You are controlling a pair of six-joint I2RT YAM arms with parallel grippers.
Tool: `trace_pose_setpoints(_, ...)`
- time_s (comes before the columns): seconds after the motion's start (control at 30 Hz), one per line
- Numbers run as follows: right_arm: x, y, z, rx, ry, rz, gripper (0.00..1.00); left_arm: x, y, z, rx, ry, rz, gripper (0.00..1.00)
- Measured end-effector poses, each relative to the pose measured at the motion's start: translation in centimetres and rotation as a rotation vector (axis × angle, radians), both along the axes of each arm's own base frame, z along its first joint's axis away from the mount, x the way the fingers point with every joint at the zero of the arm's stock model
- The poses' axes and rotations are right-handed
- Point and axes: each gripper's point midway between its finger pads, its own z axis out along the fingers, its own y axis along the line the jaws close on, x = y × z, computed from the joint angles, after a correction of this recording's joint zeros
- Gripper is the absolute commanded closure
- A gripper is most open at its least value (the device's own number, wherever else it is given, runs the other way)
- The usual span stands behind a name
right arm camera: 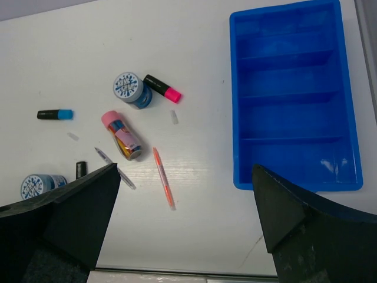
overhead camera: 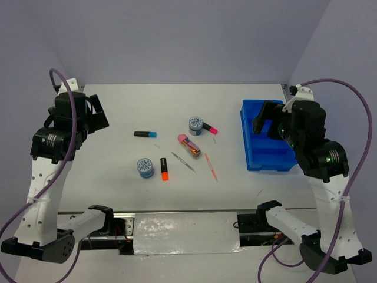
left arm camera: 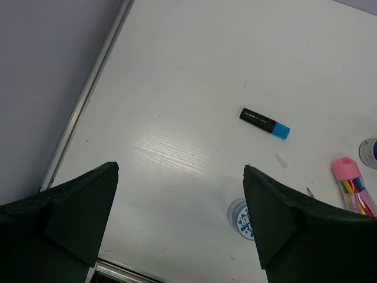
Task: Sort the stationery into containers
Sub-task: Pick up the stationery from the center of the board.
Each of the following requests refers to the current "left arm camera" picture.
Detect blue round tape tin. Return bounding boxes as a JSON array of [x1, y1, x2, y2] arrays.
[[227, 198, 254, 241]]

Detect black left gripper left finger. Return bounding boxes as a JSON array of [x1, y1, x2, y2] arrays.
[[1, 162, 119, 282]]

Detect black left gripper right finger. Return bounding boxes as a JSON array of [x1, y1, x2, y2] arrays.
[[243, 165, 376, 282]]

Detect blue cap black highlighter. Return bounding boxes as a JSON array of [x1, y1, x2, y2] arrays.
[[239, 108, 290, 140]]

